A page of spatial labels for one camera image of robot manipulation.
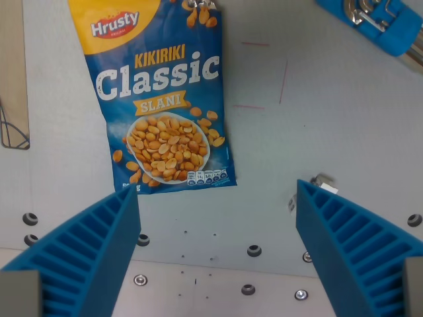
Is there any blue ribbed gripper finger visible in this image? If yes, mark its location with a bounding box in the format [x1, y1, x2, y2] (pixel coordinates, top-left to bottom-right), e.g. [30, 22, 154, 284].
[0, 184, 142, 317]
[295, 179, 423, 317]

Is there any small white metal clip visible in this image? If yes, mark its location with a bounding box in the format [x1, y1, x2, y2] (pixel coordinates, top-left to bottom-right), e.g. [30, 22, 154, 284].
[286, 173, 339, 213]

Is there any blue Hrusty peanut bag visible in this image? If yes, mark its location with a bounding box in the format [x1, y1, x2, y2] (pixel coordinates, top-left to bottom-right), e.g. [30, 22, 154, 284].
[67, 0, 239, 195]

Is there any beige wooden board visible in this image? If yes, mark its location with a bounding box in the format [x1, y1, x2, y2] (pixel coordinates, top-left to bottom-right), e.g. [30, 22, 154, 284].
[0, 0, 31, 151]

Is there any blue metal whisk tool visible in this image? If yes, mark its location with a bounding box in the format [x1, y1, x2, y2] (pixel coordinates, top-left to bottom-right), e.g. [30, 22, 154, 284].
[313, 0, 423, 74]

